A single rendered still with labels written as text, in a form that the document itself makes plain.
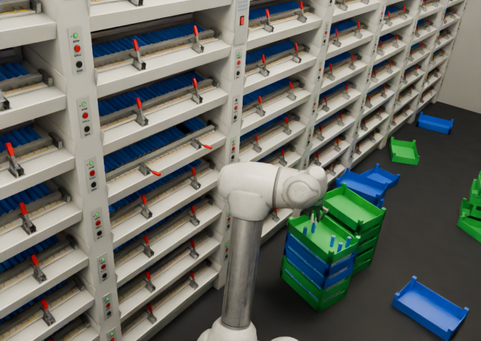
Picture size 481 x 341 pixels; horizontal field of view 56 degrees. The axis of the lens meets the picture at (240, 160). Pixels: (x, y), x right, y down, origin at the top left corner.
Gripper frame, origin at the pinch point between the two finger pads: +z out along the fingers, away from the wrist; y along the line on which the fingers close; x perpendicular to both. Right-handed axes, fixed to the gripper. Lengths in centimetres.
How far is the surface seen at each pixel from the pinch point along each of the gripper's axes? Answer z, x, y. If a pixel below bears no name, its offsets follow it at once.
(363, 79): 12, 115, -4
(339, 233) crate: 10.0, 2.1, 12.7
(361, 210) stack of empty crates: 22.9, 26.8, 18.8
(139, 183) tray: -72, -45, -50
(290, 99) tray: -33, 43, -27
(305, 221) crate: 11.6, 4.1, -6.1
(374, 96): 53, 143, 1
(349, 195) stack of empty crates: 24.7, 35.1, 9.8
